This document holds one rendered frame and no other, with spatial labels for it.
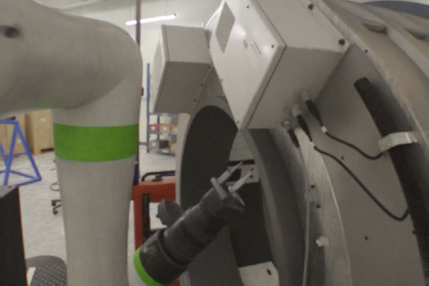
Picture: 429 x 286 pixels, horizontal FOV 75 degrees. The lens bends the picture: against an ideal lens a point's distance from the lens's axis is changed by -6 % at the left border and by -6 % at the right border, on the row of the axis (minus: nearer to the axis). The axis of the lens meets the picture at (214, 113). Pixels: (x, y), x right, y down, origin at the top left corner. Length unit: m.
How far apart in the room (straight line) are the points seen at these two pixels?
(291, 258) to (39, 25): 0.52
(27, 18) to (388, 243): 0.48
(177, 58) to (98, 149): 0.65
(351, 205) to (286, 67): 0.23
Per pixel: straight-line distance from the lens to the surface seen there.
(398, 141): 0.40
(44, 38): 0.29
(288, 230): 0.58
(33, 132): 7.67
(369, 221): 0.47
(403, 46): 0.57
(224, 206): 0.52
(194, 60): 1.00
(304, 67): 0.47
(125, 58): 0.38
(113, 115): 0.38
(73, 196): 0.42
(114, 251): 0.46
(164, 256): 0.57
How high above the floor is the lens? 1.59
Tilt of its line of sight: 5 degrees down
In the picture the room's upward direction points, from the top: 1 degrees clockwise
